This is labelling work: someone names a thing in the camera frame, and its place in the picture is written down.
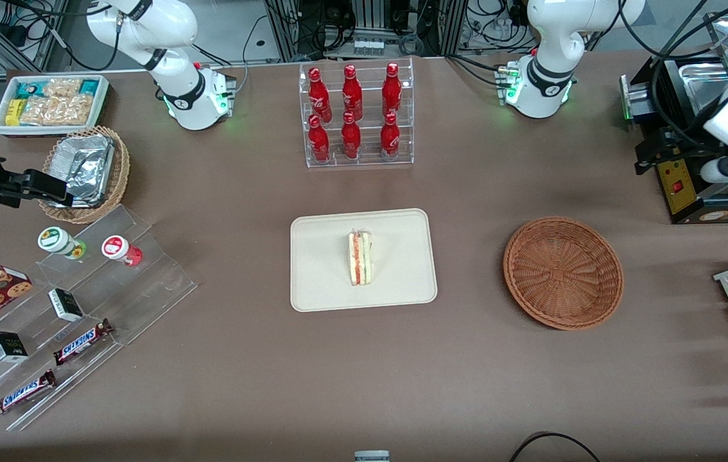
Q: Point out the beige rectangular tray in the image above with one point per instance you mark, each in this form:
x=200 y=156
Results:
x=325 y=260

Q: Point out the white snack bin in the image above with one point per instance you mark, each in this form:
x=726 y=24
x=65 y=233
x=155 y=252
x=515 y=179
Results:
x=4 y=128

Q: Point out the yellow snack packet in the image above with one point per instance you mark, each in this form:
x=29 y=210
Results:
x=14 y=112

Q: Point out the small rice cracker bag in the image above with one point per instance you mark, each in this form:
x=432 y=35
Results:
x=62 y=88

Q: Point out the round brown wicker basket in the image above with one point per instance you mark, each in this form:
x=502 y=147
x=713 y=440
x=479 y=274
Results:
x=563 y=273

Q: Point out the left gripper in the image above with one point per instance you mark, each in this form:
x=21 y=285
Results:
x=673 y=145

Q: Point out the clear acrylic bottle rack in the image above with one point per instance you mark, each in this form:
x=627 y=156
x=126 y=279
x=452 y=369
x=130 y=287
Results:
x=364 y=163

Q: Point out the clear acrylic stepped display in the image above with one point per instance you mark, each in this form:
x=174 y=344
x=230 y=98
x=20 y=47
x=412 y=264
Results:
x=146 y=282

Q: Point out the teal snack packet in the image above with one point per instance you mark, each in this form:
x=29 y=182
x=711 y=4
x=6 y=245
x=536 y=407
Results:
x=89 y=86
x=28 y=89

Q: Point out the aluminium equipment frame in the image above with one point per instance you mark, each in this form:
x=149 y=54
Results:
x=370 y=25

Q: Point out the green lid cup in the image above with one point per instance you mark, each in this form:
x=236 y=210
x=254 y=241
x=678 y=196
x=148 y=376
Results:
x=56 y=240

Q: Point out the triangle sandwich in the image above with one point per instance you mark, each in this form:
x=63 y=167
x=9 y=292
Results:
x=359 y=260

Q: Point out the small grey device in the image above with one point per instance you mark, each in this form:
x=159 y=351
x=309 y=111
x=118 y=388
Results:
x=372 y=456

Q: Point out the snickers chocolate bar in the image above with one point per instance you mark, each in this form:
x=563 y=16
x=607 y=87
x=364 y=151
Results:
x=81 y=342
x=22 y=393

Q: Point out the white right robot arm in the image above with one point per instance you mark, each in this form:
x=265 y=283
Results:
x=190 y=96

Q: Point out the red lid cup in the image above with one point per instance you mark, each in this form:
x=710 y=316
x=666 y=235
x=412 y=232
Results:
x=117 y=248

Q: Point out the large rice cracker bag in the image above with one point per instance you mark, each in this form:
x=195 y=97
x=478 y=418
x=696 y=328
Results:
x=59 y=110

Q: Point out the black food warmer machine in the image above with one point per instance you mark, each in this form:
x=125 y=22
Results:
x=678 y=189

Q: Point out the red cola bottle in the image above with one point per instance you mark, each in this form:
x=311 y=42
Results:
x=319 y=141
x=352 y=93
x=391 y=93
x=390 y=138
x=351 y=138
x=319 y=96

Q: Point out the silver box with green light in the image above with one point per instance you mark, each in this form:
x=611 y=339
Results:
x=637 y=99

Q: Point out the aluminium foil container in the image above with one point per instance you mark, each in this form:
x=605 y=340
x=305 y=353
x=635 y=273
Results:
x=85 y=167

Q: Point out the tan wicker basket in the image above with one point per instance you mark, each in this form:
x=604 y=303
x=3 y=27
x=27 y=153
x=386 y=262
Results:
x=121 y=167

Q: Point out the small black box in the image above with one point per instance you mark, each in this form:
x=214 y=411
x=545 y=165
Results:
x=8 y=346
x=66 y=305

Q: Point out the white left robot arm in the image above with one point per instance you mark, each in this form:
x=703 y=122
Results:
x=547 y=83

